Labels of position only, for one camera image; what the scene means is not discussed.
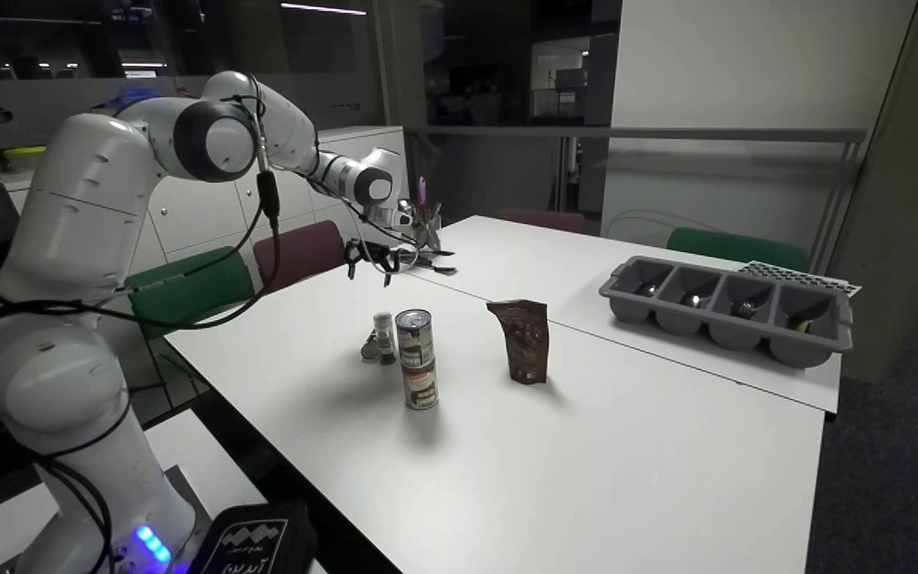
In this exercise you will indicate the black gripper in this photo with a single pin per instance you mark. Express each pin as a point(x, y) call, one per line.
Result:
point(397, 242)

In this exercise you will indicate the black control box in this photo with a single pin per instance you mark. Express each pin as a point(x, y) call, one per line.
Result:
point(253, 544)

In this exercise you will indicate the tall printed cylindrical can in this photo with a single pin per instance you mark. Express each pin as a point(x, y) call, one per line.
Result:
point(417, 361)

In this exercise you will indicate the grey mesh drainer plate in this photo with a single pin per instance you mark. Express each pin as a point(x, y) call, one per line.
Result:
point(799, 279)

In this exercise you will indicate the grey plastic cutlery tray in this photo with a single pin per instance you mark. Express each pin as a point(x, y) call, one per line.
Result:
point(724, 308)

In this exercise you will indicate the yellow-green round object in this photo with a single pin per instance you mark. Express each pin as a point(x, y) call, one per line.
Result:
point(24, 158)

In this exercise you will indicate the dark red chair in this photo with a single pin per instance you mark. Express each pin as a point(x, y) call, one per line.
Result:
point(544, 221)

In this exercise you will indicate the black metal tongs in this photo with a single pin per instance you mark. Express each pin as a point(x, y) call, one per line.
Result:
point(440, 264)

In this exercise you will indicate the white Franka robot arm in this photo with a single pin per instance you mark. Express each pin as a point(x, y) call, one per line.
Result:
point(63, 212)

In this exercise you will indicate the metal utensil holder cup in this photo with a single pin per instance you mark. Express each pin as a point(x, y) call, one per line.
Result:
point(429, 231)

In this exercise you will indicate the white low cabinet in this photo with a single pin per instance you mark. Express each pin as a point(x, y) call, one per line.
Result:
point(350, 148)

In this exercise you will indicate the green chair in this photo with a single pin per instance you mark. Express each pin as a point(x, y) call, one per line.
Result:
point(741, 247)
point(189, 289)

